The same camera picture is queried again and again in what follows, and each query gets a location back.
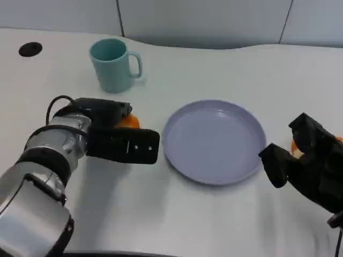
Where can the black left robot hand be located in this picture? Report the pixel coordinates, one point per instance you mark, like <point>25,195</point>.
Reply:
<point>107,109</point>

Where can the lilac plate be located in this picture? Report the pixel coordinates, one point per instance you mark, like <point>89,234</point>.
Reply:
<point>214,142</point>

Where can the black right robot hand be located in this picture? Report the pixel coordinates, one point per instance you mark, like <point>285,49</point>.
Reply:
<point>319,171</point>

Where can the orange and white bread roll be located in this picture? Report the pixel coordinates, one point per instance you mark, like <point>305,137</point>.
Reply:
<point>130,121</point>
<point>294,148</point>

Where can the black round table grommet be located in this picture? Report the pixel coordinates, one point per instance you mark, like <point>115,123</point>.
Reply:
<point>30,49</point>

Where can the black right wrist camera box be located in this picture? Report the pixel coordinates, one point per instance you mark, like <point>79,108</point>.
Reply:
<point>335,219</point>

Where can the desk partition screen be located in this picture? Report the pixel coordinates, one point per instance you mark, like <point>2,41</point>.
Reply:
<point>203,21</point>

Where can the pale green mug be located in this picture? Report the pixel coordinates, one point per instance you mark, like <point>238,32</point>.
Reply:
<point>111,71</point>

